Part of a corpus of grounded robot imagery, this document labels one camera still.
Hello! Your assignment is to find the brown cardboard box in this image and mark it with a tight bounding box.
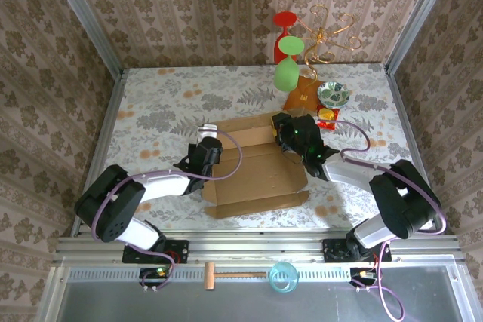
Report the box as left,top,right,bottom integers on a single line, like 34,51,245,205
202,116,310,220

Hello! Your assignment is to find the wooden stand base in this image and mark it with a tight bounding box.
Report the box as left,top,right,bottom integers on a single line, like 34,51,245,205
282,75,325,116

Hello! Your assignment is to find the red snack packet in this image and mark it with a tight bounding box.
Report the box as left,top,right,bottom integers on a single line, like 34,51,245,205
315,107,341,130

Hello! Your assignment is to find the green wine glass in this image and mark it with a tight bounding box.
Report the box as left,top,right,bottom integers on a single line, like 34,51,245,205
273,35,306,93

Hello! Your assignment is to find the leaf pattern ceramic bowl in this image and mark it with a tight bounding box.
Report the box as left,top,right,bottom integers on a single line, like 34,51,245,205
316,81,350,109

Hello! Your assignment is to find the red wine glass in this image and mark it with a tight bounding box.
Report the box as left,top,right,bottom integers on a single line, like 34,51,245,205
272,11,303,65

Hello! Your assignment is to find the wooden mallet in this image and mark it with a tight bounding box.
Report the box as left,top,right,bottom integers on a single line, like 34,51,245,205
204,261,267,292

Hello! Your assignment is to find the blue glass cup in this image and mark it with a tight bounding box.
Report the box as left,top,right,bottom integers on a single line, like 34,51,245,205
268,260,300,295

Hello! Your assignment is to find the small circuit board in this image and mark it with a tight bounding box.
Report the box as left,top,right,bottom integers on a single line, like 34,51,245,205
349,267,378,287
139,267,171,287

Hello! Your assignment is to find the grey metal sheet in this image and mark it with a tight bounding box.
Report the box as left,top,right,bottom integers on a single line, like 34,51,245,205
35,265,483,322

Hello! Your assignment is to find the right wrist camera unit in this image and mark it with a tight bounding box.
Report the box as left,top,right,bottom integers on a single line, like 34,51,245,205
289,113,318,143

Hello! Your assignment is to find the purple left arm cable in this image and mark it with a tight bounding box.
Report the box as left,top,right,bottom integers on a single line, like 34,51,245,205
91,129,244,293

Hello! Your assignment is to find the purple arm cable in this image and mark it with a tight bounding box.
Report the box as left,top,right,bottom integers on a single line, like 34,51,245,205
318,120,448,321
91,129,244,293

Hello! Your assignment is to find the gold wire glass stand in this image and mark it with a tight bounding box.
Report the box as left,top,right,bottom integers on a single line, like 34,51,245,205
297,4,364,91

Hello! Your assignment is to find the aluminium mounting rail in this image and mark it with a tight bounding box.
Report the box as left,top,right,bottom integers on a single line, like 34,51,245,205
52,229,463,265

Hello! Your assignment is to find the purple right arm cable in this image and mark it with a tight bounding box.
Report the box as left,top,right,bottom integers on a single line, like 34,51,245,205
318,120,448,321

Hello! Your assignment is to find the slotted cable duct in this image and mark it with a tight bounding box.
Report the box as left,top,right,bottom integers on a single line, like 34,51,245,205
67,265,354,282

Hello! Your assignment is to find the aluminium frame post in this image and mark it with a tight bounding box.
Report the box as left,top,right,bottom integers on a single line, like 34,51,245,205
384,0,452,72
44,0,124,74

